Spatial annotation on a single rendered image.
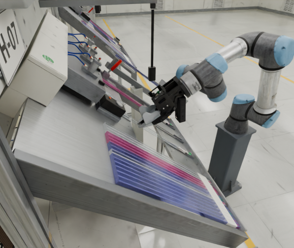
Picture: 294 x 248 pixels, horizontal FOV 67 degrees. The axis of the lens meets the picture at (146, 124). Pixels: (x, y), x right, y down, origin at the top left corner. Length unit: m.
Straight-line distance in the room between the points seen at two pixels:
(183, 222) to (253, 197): 1.38
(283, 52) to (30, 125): 0.97
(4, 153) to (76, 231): 0.66
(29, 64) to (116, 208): 0.32
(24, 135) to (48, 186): 0.09
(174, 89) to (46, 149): 0.48
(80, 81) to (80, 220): 0.55
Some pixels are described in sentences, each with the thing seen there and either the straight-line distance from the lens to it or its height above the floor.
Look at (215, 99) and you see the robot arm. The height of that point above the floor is 1.00.
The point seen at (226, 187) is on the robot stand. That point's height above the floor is 0.05.
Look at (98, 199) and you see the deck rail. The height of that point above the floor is 1.08.
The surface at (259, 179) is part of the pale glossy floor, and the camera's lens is 2.07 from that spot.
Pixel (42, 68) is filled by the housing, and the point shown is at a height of 1.25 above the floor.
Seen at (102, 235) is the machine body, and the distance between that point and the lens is 0.92.
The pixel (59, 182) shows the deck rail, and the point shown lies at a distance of 0.39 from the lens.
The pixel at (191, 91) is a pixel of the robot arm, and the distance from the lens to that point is 0.77.
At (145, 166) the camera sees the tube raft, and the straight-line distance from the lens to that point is 0.58.
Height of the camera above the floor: 1.42
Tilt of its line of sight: 35 degrees down
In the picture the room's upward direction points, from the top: straight up
